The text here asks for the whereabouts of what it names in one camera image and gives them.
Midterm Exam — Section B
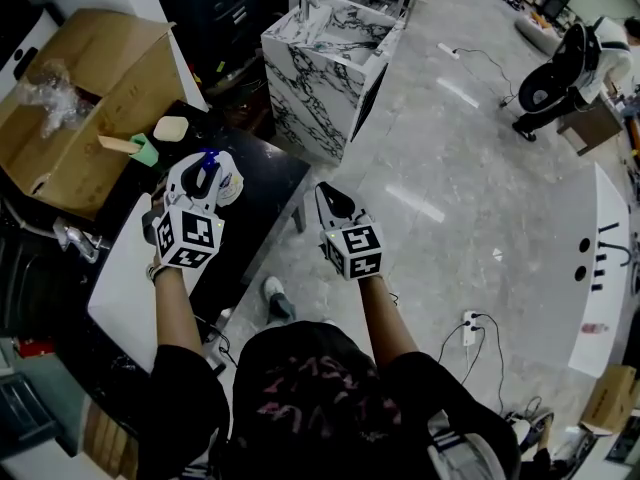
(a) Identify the person's left forearm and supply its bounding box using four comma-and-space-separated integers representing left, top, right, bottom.
149, 265, 206, 369

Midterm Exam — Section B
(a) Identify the grey floor cushion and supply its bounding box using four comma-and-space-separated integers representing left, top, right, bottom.
514, 13, 565, 55

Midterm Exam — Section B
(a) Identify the clear plastic wrap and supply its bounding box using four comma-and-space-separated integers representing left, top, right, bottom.
14, 57, 96, 142

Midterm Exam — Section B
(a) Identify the person's black printed shirt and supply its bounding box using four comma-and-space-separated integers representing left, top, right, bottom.
135, 319, 524, 480

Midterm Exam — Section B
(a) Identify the white curved counter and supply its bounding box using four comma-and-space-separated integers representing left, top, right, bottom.
566, 161, 637, 380

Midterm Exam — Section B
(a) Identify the person's right forearm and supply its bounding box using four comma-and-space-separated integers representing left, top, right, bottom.
357, 273, 422, 369

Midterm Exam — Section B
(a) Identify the black cabinet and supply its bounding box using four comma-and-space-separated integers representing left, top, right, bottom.
147, 0, 292, 100

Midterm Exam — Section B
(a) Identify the black floor cable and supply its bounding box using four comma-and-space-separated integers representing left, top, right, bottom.
452, 47, 524, 109

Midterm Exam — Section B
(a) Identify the small cardboard box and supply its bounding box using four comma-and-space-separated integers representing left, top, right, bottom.
578, 364, 640, 436

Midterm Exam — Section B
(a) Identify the large open cardboard box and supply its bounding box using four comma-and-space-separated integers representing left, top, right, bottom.
0, 7, 185, 222

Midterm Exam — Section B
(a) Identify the black and white chair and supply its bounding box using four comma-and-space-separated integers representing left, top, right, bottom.
517, 21, 592, 115

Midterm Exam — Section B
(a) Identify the black marble table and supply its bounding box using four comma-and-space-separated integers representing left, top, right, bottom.
49, 98, 312, 369

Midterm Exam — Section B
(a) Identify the white rectangular basin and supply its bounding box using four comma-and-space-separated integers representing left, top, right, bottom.
87, 192, 169, 373

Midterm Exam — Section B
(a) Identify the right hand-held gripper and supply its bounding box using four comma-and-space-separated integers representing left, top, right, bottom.
313, 181, 386, 282

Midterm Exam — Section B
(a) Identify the brown wooden cabinet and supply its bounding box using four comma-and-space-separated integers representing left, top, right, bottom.
555, 98, 625, 158

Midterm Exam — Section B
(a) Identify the person's white shoe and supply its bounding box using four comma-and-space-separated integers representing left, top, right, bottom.
262, 275, 297, 321

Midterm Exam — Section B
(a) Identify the cream rounded case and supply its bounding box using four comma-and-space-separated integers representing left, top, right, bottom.
152, 115, 189, 143

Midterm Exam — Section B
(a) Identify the black curved faucet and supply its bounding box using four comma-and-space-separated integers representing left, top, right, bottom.
598, 241, 632, 269

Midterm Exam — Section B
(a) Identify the marble sink cabinet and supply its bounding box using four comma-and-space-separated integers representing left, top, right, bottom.
260, 0, 406, 165

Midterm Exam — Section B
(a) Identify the chrome tap fitting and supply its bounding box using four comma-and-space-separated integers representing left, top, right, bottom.
52, 216, 110, 264

